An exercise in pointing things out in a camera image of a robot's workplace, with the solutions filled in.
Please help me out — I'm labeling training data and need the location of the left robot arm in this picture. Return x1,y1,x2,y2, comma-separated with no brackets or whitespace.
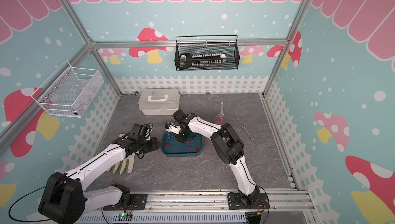
38,136,161,224

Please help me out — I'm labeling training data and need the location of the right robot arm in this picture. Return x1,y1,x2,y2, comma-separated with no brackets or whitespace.
165,110,260,208

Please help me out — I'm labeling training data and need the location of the teal plastic storage box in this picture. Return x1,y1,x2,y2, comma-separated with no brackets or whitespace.
161,132,203,157

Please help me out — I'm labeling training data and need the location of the white plastic storage case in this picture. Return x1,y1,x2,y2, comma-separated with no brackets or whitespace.
138,89,180,116

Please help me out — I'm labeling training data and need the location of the white work glove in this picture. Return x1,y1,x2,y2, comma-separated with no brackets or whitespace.
107,149,136,175

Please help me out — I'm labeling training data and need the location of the green circuit board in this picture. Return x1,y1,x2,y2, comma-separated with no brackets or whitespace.
117,213,133,222

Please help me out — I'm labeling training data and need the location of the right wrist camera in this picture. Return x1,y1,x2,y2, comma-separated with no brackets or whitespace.
165,122,181,134

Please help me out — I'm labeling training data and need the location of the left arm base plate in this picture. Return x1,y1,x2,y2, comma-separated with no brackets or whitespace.
103,194,148,212

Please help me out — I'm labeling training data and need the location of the socket set on rail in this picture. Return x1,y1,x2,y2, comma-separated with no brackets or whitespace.
178,53,226,70

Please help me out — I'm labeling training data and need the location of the black wire wall basket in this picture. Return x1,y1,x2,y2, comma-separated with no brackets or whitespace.
174,35,240,71

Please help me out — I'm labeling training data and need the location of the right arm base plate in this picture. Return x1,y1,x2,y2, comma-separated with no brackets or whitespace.
227,190,270,210

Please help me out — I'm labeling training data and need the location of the white wire wall basket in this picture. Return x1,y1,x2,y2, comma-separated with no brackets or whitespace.
31,61,104,118

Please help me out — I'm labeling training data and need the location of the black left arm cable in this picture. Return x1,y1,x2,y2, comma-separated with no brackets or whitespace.
8,182,62,223

